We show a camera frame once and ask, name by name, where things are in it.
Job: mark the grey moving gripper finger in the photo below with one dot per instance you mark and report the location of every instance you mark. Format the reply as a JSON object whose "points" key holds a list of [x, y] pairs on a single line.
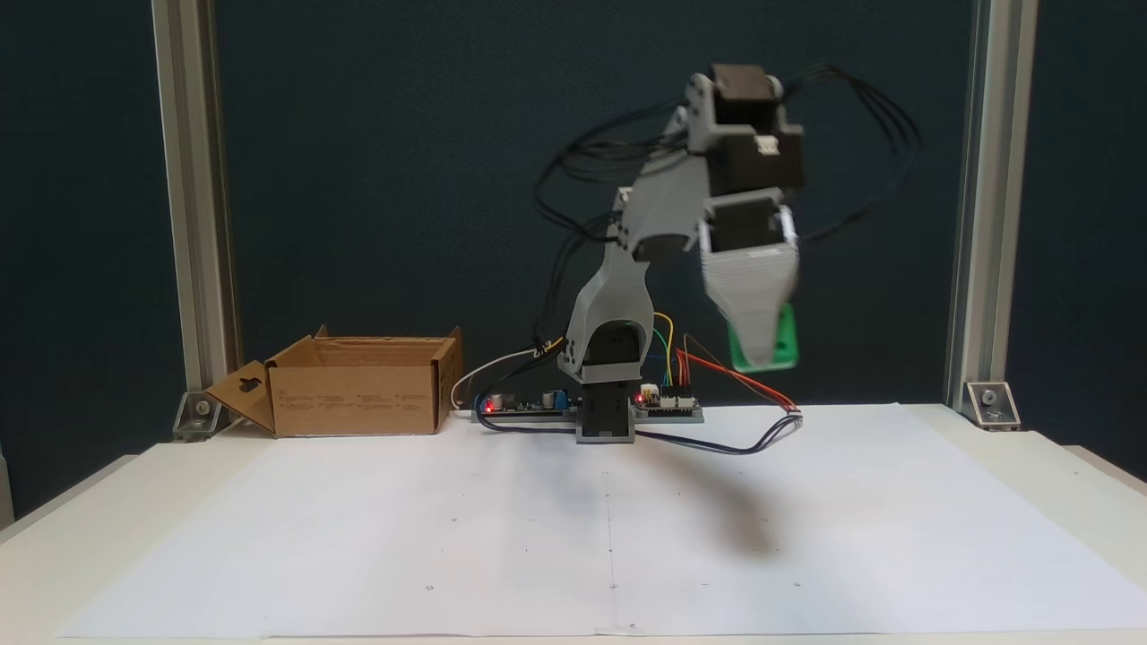
{"points": [[753, 287]]}

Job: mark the aluminium frame post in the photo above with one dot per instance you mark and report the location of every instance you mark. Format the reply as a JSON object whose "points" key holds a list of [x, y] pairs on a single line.
{"points": [[193, 179], [990, 179]]}

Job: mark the white paper sheet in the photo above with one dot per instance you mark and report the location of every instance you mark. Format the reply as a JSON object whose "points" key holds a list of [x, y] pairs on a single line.
{"points": [[448, 555]]}

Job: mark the blue power circuit board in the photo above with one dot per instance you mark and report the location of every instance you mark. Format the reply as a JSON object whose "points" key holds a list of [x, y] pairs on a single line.
{"points": [[524, 408]]}

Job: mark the brown cardboard box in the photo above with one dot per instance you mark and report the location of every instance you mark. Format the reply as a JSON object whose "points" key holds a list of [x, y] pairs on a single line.
{"points": [[358, 399]]}

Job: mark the metal corner bracket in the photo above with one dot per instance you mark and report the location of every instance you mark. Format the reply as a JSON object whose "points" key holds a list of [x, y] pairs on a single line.
{"points": [[990, 403], [199, 414]]}

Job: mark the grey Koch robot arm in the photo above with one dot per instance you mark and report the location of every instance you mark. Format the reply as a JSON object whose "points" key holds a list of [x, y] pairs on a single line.
{"points": [[618, 287]]}

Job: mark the green die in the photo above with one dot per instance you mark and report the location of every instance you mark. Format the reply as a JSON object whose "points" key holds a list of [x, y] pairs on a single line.
{"points": [[787, 345]]}

